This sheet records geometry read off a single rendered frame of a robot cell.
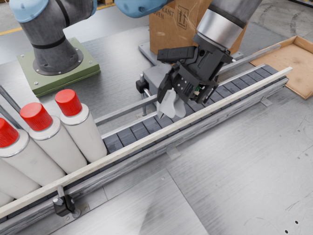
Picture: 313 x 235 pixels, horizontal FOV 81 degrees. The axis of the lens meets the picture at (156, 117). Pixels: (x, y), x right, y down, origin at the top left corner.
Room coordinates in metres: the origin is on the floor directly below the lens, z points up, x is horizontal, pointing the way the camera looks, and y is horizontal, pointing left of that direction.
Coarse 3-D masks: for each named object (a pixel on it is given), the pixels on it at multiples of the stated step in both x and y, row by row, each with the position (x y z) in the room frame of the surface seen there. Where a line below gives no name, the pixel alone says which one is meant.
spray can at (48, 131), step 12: (24, 108) 0.19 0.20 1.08; (36, 108) 0.19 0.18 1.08; (24, 120) 0.17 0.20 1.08; (36, 120) 0.17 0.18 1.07; (48, 120) 0.18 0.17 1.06; (60, 120) 0.20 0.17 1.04; (36, 132) 0.17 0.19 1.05; (48, 132) 0.17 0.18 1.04; (60, 132) 0.18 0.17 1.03; (48, 144) 0.16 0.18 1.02; (60, 144) 0.17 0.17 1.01; (72, 144) 0.18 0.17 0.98; (60, 156) 0.16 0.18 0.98; (72, 156) 0.17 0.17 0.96; (72, 168) 0.16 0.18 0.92
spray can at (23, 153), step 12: (0, 120) 0.16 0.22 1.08; (0, 132) 0.14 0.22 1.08; (12, 132) 0.15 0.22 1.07; (24, 132) 0.17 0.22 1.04; (0, 144) 0.14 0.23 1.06; (12, 144) 0.14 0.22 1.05; (24, 144) 0.15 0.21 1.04; (36, 144) 0.16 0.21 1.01; (0, 156) 0.13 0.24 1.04; (12, 156) 0.13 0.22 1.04; (24, 156) 0.14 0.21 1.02; (36, 156) 0.15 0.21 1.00; (48, 156) 0.16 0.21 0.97; (24, 168) 0.13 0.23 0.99; (36, 168) 0.13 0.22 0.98; (48, 168) 0.14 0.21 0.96; (60, 168) 0.16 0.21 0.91; (36, 180) 0.13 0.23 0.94; (48, 180) 0.13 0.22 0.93
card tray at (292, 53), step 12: (264, 48) 0.71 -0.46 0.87; (288, 48) 0.77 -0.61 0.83; (300, 48) 0.77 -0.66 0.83; (312, 48) 0.75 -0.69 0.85; (252, 60) 0.68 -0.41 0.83; (264, 60) 0.68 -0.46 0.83; (276, 60) 0.68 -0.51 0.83; (288, 60) 0.68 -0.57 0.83; (300, 60) 0.68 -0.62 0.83; (312, 60) 0.68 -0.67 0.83; (300, 72) 0.60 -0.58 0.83; (312, 72) 0.60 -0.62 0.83; (288, 84) 0.53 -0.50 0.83; (300, 84) 0.53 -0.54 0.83; (312, 84) 0.53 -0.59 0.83; (300, 96) 0.47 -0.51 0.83
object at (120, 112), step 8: (272, 48) 0.56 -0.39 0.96; (248, 56) 0.51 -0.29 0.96; (256, 56) 0.52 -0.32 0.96; (232, 64) 0.47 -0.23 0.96; (240, 64) 0.48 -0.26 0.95; (152, 96) 0.34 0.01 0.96; (136, 104) 0.31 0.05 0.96; (144, 104) 0.31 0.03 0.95; (112, 112) 0.28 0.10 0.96; (120, 112) 0.28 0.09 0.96; (128, 112) 0.29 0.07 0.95; (96, 120) 0.26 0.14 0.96; (104, 120) 0.26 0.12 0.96
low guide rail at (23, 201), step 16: (272, 80) 0.47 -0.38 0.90; (240, 96) 0.39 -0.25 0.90; (208, 112) 0.33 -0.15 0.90; (176, 128) 0.28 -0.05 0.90; (144, 144) 0.23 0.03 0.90; (112, 160) 0.19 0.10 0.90; (64, 176) 0.14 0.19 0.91; (80, 176) 0.15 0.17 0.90; (32, 192) 0.11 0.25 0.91; (48, 192) 0.12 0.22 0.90; (0, 208) 0.08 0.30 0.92; (16, 208) 0.08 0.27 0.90
